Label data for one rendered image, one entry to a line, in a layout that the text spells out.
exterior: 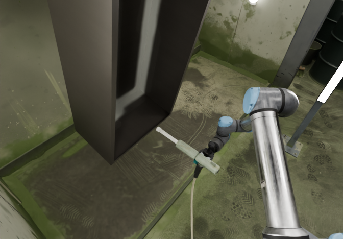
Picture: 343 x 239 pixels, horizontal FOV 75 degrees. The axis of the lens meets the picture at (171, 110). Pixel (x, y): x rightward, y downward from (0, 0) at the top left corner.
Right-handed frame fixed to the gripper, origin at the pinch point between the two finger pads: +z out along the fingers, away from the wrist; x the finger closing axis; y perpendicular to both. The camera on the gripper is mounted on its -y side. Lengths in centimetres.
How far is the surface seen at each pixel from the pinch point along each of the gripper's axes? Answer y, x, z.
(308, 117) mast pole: -5, -44, -102
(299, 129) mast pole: 12, -45, -104
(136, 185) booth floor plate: 50, 36, 15
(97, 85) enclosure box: -55, 41, 41
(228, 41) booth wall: -2, 73, -187
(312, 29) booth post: -49, -8, -180
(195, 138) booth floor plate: 42, 26, -54
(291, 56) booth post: -16, -3, -184
